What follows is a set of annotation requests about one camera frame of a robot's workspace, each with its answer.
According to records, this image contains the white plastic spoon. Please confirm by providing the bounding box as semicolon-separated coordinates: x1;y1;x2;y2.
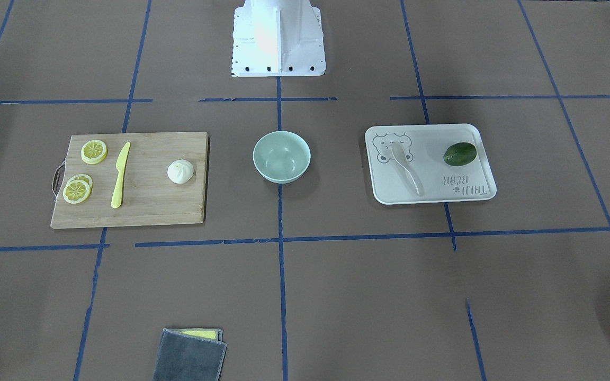
390;142;425;197

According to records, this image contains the pale green bowl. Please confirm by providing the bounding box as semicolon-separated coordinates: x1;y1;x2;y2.
253;131;311;184

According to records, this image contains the white steamed bun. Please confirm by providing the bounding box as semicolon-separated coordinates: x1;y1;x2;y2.
167;159;195;184

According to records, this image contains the white bear tray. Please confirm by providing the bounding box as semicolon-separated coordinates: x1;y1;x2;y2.
364;123;498;205

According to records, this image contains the bamboo cutting board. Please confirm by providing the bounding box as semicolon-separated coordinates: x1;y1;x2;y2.
50;132;209;229

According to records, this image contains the green avocado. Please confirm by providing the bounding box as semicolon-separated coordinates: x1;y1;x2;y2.
443;142;478;167

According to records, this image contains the yellow sponge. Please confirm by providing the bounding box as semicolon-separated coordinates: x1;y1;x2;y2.
170;328;223;341

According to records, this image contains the yellow plastic knife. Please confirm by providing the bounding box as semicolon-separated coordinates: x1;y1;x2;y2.
110;142;131;209

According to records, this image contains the grey cloth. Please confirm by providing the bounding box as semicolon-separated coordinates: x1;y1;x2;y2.
152;328;227;380

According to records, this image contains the lemon slice top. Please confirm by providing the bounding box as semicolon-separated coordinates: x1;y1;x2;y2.
80;139;108;165

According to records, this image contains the lemon slice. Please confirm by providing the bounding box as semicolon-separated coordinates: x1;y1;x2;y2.
80;139;108;165
68;174;94;188
61;179;92;204

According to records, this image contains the lemon slice behind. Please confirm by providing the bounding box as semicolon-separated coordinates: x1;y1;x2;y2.
68;174;94;188

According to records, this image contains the lemon slice front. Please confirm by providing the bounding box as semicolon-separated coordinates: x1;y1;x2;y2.
61;179;92;204

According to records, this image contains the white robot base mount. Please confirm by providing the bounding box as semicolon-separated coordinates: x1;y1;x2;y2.
231;1;327;77

